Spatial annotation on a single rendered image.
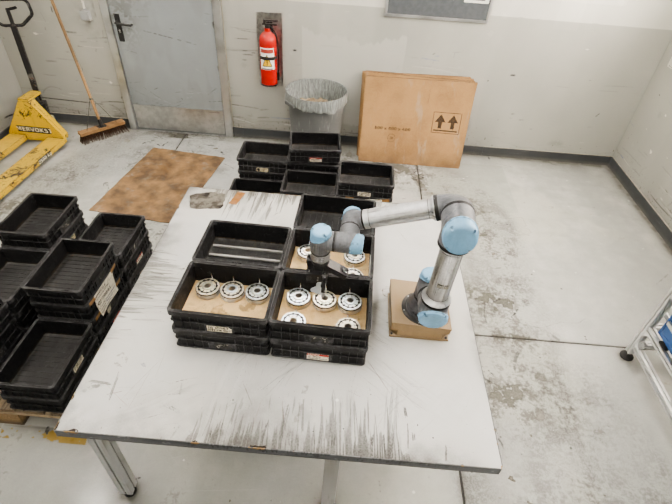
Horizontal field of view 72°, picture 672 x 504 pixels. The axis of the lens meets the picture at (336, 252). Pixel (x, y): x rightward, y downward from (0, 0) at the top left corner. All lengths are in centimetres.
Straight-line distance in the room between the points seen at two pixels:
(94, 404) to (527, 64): 430
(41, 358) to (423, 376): 192
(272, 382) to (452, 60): 356
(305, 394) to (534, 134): 396
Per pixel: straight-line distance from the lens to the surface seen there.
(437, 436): 187
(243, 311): 199
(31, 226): 336
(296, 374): 194
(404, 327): 205
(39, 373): 279
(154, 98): 520
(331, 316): 196
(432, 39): 462
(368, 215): 171
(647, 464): 308
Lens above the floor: 230
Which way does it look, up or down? 41 degrees down
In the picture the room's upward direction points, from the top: 4 degrees clockwise
